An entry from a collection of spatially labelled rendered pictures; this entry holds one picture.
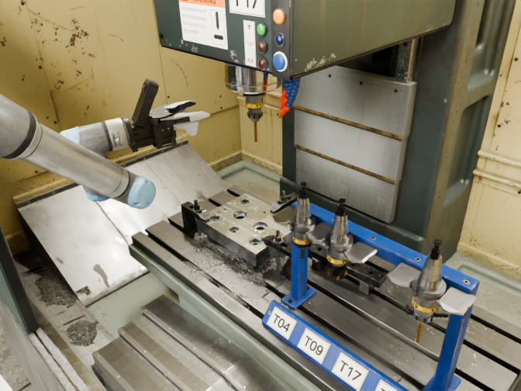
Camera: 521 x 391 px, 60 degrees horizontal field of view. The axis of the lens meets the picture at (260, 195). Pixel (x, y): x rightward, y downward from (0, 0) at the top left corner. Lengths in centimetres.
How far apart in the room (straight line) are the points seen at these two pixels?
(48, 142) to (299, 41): 50
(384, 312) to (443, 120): 61
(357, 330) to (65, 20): 158
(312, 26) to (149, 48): 144
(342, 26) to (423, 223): 90
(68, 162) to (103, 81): 123
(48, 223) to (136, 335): 73
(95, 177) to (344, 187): 103
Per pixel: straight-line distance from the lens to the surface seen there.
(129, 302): 186
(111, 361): 156
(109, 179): 104
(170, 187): 225
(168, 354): 149
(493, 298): 201
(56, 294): 194
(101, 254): 201
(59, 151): 95
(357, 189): 174
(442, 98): 150
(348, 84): 161
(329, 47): 96
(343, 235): 103
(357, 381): 116
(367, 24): 105
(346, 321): 132
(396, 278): 99
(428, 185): 161
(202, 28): 106
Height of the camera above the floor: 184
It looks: 31 degrees down
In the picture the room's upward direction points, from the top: 2 degrees counter-clockwise
